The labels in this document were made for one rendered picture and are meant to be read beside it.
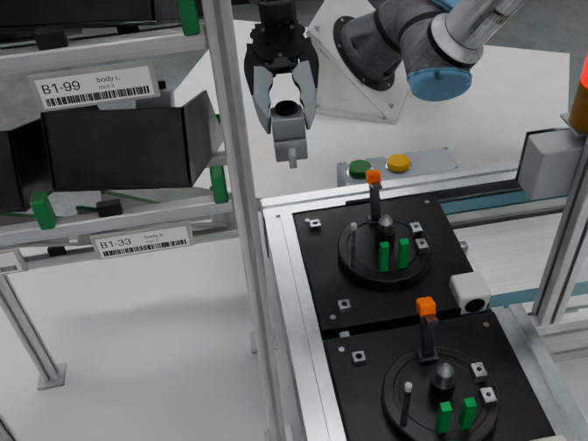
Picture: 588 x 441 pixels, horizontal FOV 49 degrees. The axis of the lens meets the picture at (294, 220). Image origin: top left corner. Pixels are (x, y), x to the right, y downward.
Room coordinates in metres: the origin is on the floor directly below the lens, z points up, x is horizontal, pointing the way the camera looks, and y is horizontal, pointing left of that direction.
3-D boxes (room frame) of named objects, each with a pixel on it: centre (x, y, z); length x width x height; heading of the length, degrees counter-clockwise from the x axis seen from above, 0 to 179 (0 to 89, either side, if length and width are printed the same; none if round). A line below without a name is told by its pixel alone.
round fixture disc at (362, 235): (0.66, -0.13, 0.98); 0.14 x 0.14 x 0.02
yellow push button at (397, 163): (0.88, -0.19, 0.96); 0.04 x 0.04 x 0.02
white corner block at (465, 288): (0.57, -0.24, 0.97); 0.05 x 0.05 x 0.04; 6
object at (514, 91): (1.23, -0.17, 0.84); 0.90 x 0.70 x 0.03; 69
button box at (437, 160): (0.88, -0.19, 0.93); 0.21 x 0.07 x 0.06; 96
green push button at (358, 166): (0.88, -0.12, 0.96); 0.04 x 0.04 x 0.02
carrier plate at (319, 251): (0.66, -0.13, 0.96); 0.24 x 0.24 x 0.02; 6
